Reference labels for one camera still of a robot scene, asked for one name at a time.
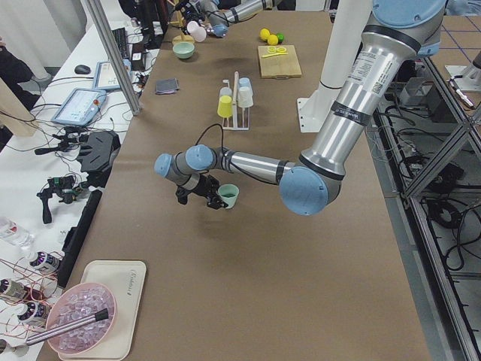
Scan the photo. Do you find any green bowl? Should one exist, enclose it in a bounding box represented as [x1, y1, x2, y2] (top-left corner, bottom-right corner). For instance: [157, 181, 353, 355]
[172, 41, 195, 59]

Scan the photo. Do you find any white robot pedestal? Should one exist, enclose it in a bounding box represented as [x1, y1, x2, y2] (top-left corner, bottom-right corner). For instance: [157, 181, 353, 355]
[297, 1, 373, 133]

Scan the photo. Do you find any black keyboard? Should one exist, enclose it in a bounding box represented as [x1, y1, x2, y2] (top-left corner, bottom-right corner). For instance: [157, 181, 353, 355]
[112, 28, 129, 59]

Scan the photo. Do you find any blue plastic cup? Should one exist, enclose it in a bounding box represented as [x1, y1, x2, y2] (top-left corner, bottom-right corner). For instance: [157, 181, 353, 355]
[238, 77, 252, 89]

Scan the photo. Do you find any black computer mouse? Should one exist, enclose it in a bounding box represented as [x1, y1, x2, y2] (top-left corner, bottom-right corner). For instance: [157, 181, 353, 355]
[74, 65, 91, 74]

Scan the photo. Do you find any blue teach pendant tablet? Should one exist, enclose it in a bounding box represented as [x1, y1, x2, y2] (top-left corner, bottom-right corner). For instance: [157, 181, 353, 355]
[51, 88, 107, 126]

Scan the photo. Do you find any plastic water bottle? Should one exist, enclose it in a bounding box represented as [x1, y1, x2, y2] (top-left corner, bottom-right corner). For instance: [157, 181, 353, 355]
[1, 217, 34, 248]

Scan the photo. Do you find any grey plastic cup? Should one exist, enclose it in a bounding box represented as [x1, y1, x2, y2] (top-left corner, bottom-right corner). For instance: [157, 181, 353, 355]
[219, 86, 233, 97]

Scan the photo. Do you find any green plastic cup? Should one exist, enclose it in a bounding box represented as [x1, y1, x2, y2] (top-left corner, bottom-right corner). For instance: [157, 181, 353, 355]
[217, 184, 240, 209]

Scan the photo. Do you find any aluminium frame post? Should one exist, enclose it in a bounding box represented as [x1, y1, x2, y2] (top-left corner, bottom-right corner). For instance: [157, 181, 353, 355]
[85, 0, 141, 116]

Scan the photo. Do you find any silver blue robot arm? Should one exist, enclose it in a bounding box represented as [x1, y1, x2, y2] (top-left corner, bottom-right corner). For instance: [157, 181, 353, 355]
[174, 0, 281, 38]
[154, 1, 445, 216]

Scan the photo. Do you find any white plastic cup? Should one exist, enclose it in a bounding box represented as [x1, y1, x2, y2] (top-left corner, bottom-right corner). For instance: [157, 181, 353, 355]
[237, 86, 253, 108]

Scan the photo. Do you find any pink bowl with ice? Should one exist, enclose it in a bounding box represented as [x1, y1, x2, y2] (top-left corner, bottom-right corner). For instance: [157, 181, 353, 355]
[45, 282, 118, 354]

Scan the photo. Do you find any yellow plastic cup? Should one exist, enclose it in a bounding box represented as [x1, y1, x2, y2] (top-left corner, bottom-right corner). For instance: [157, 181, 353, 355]
[217, 96, 233, 118]

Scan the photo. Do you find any metal muddler stick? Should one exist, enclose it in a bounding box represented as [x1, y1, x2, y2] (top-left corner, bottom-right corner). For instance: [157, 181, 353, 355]
[25, 308, 109, 346]

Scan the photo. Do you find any black bracket stand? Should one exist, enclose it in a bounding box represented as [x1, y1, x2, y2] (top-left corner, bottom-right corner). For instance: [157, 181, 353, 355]
[76, 131, 121, 187]

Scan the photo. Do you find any cream plastic tray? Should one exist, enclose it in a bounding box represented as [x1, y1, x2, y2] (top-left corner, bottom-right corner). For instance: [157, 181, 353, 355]
[58, 260, 147, 360]

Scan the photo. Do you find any grey folded cloth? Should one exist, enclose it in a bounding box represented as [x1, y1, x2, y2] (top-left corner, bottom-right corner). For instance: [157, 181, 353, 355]
[155, 77, 179, 95]

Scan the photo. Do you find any whole yellow lemon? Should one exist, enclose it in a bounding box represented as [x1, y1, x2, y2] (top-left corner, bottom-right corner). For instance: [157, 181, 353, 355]
[259, 28, 271, 41]
[267, 34, 279, 46]

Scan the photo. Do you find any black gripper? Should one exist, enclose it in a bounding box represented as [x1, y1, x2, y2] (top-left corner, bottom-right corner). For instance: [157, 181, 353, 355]
[175, 173, 228, 210]
[175, 0, 205, 26]

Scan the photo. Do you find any yellow plastic knife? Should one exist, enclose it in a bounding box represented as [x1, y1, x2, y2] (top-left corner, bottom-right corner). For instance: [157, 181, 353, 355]
[261, 52, 288, 59]

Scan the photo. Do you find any pink plastic cup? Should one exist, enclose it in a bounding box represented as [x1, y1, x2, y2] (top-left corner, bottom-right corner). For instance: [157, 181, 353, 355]
[186, 20, 207, 42]

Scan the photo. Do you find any white wire cup rack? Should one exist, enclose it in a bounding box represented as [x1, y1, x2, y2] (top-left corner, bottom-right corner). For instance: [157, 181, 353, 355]
[222, 71, 252, 131]

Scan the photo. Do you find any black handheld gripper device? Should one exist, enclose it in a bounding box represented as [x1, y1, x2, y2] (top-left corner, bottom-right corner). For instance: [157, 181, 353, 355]
[36, 175, 89, 224]

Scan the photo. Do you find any small purple label bottle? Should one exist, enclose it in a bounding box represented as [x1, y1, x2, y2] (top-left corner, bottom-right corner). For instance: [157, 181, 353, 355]
[26, 251, 61, 275]

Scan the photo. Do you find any wooden cutting board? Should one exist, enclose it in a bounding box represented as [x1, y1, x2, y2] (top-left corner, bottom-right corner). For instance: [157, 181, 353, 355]
[257, 45, 302, 79]

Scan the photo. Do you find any green lime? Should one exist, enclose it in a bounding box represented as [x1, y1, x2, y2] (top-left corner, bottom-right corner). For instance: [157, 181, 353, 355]
[277, 33, 285, 44]

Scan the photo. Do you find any wooden mug tree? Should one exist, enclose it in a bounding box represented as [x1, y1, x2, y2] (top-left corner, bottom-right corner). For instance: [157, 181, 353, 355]
[168, 0, 195, 45]

